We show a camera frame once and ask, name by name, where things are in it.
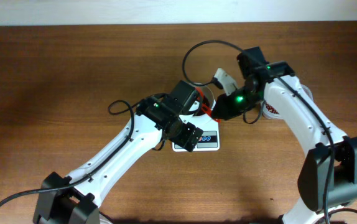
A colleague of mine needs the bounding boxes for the red measuring scoop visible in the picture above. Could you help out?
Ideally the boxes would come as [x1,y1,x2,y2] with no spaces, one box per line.
[195,86,220,123]

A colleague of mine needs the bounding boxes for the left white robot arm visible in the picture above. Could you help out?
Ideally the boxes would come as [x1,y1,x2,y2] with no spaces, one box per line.
[32,81,203,223]

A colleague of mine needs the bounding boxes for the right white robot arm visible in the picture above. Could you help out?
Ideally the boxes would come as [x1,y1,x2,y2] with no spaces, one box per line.
[211,47,357,223]

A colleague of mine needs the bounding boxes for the beans in bowl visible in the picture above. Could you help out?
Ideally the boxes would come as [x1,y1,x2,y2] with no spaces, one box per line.
[195,98,211,116]

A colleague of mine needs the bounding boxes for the grey-white bowl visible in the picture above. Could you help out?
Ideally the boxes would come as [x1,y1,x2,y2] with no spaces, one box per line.
[190,86,215,121]

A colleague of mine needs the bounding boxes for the white kitchen scale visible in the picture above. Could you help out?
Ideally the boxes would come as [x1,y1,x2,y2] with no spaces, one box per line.
[188,119,220,152]

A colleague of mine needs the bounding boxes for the clear plastic container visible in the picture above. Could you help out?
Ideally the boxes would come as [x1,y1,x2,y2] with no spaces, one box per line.
[260,84,313,120]

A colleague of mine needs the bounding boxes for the red adzuki beans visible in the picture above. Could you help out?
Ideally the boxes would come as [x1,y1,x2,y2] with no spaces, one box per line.
[266,103,279,114]

